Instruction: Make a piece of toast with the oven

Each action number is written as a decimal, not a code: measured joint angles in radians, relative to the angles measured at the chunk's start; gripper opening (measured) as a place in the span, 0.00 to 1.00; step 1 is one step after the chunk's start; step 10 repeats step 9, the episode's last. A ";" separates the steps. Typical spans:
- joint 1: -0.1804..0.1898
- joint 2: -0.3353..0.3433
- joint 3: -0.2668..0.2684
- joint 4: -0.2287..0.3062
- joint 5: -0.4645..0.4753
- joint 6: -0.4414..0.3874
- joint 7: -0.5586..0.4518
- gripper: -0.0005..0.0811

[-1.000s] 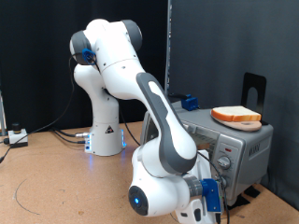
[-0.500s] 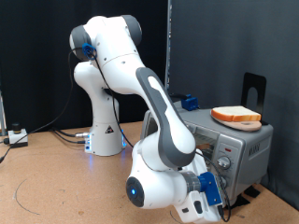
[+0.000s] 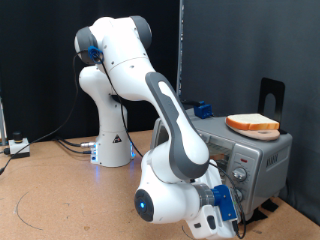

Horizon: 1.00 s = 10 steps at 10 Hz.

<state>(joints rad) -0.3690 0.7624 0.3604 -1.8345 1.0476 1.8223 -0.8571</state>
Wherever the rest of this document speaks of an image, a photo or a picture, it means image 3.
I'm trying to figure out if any round wooden plate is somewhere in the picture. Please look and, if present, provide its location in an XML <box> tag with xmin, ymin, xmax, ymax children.
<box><xmin>229</xmin><ymin>126</ymin><xmax>281</xmax><ymax>142</ymax></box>

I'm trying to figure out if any thin metal stand pole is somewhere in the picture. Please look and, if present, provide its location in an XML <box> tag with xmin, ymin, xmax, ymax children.
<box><xmin>0</xmin><ymin>96</ymin><xmax>8</xmax><ymax>146</ymax></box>

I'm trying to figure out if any grey backdrop curtain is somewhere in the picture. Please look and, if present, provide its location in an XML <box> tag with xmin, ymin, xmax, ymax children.
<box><xmin>179</xmin><ymin>0</ymin><xmax>320</xmax><ymax>225</ymax></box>

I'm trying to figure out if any white emergency stop box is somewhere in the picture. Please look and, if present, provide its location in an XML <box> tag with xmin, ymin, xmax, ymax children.
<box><xmin>8</xmin><ymin>131</ymin><xmax>31</xmax><ymax>159</ymax></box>

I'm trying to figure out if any black metal bookend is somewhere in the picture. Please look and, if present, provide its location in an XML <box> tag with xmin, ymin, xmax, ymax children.
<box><xmin>258</xmin><ymin>77</ymin><xmax>288</xmax><ymax>135</ymax></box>

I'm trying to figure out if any black cable with silver plug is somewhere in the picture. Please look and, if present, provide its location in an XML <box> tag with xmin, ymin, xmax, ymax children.
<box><xmin>53</xmin><ymin>135</ymin><xmax>98</xmax><ymax>148</ymax></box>

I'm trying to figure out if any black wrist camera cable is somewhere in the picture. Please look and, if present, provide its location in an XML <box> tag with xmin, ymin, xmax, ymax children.
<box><xmin>95</xmin><ymin>54</ymin><xmax>248</xmax><ymax>240</ymax></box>

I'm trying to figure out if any black backdrop curtain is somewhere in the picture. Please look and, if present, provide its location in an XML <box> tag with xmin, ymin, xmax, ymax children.
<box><xmin>0</xmin><ymin>0</ymin><xmax>181</xmax><ymax>145</ymax></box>

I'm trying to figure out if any grey vertical metal pole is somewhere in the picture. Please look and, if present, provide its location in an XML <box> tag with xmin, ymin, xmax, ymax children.
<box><xmin>175</xmin><ymin>0</ymin><xmax>185</xmax><ymax>101</ymax></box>

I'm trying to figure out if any silver toaster oven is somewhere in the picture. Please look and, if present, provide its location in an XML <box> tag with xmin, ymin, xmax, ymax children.
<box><xmin>149</xmin><ymin>107</ymin><xmax>294</xmax><ymax>222</ymax></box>

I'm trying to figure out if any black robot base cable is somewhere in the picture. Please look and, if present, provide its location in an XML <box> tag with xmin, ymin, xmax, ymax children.
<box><xmin>56</xmin><ymin>140</ymin><xmax>94</xmax><ymax>155</ymax></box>

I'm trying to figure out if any silver oven knob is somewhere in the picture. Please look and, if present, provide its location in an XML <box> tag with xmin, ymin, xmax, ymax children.
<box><xmin>233</xmin><ymin>188</ymin><xmax>244</xmax><ymax>204</ymax></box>
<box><xmin>232</xmin><ymin>167</ymin><xmax>248</xmax><ymax>183</ymax></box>

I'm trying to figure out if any long black hanging cable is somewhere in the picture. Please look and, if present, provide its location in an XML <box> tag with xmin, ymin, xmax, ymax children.
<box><xmin>0</xmin><ymin>51</ymin><xmax>90</xmax><ymax>174</ymax></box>

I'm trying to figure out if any blue spatula with black handle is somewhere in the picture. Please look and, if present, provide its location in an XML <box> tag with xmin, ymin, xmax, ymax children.
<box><xmin>181</xmin><ymin>99</ymin><xmax>223</xmax><ymax>120</ymax></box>

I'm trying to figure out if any metal oven rack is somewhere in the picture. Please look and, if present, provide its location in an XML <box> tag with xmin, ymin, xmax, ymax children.
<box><xmin>208</xmin><ymin>139</ymin><xmax>232</xmax><ymax>168</ymax></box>

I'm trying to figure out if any black foam pad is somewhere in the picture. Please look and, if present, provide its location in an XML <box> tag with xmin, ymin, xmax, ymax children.
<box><xmin>244</xmin><ymin>208</ymin><xmax>269</xmax><ymax>226</ymax></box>
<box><xmin>261</xmin><ymin>199</ymin><xmax>280</xmax><ymax>213</ymax></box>

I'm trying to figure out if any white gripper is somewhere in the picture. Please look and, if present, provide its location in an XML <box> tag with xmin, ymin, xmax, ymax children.
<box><xmin>199</xmin><ymin>163</ymin><xmax>236</xmax><ymax>194</ymax></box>

